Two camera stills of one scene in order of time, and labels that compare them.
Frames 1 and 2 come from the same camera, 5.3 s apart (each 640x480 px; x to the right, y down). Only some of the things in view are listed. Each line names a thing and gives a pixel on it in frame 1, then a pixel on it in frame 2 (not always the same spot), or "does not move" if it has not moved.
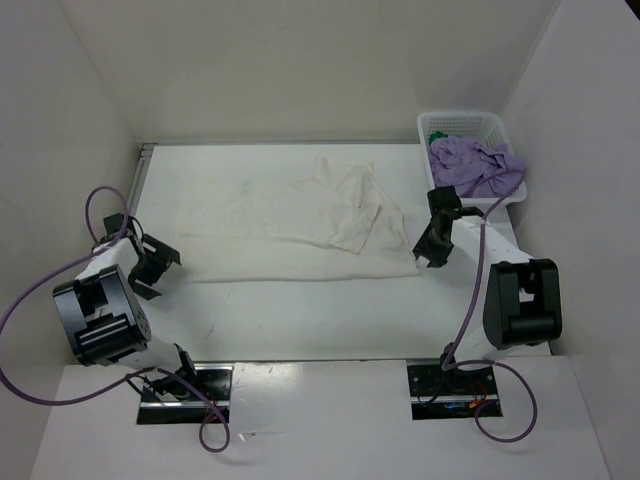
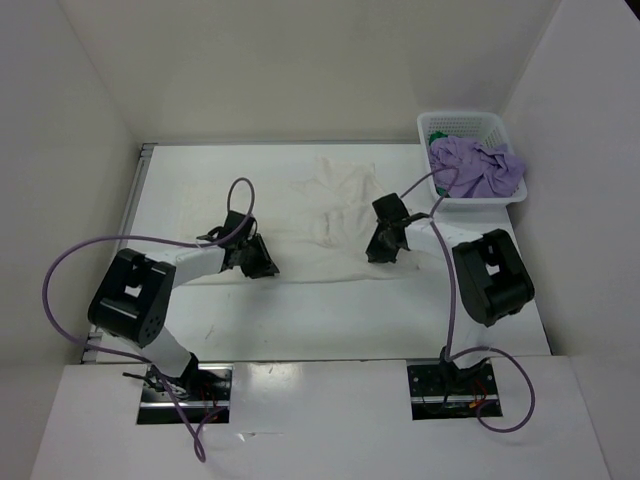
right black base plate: (452, 394) does not move
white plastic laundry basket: (486, 128) does not move
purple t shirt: (476, 171) does not move
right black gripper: (438, 258) to (376, 253)
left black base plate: (214, 380) does not move
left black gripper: (161, 255) to (264, 266)
